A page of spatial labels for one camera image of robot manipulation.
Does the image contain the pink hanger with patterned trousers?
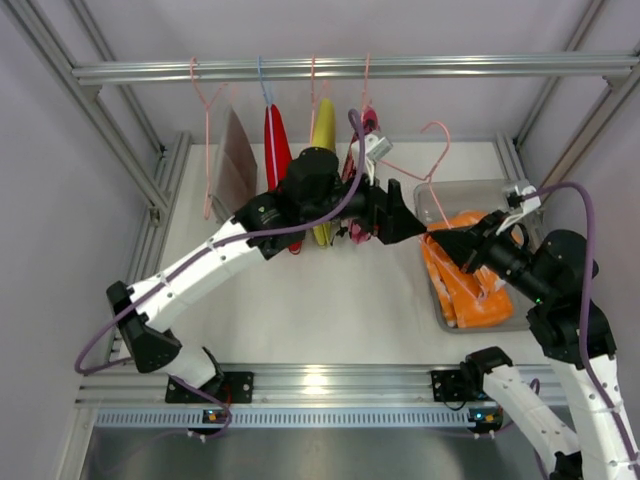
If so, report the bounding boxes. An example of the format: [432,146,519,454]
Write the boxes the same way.
[349,51,374,146]

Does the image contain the orange white trousers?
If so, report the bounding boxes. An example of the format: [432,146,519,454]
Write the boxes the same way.
[420,210,515,329]

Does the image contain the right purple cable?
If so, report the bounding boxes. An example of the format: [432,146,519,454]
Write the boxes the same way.
[529,181,640,466]

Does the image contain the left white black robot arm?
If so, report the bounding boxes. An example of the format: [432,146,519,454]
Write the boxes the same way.
[106,147,426,389]

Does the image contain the aluminium hanging rail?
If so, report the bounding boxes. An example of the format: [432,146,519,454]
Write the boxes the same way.
[72,51,639,86]

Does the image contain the pink hanger with yellow trousers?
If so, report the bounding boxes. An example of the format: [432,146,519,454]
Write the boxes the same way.
[310,54,329,107]

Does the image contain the pink hanger far left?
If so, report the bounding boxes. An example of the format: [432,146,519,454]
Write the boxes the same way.
[189,57,238,220]

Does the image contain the slotted grey cable duct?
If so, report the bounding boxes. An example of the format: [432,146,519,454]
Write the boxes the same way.
[94,407,473,429]

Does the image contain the pink hanger with orange trousers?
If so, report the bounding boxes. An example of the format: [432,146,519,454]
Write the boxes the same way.
[379,120,486,301]

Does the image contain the pink patterned trousers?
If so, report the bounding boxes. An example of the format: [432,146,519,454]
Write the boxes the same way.
[341,106,379,245]

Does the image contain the aluminium frame post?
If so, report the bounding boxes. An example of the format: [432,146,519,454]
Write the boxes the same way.
[0,0,196,311]
[496,1,639,186]

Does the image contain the left aluminium frame post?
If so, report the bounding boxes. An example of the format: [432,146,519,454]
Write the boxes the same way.
[0,0,196,311]

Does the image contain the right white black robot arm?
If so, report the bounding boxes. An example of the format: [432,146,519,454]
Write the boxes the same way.
[426,210,639,479]

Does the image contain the yellow green trousers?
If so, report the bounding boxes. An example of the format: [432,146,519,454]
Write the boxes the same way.
[310,98,336,248]

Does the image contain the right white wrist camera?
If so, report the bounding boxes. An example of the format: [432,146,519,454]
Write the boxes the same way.
[497,184,541,235]

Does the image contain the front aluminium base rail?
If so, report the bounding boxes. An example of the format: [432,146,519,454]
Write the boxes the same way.
[74,361,566,405]

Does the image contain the red trousers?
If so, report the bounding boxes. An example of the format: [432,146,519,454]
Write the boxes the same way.
[262,103,304,254]

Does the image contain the right aluminium frame post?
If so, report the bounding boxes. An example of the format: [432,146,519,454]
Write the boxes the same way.
[496,1,639,186]

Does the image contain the clear plastic bin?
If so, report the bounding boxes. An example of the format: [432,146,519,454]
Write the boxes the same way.
[414,180,531,334]

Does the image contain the grey trousers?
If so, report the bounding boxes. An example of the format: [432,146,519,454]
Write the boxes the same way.
[210,106,257,223]

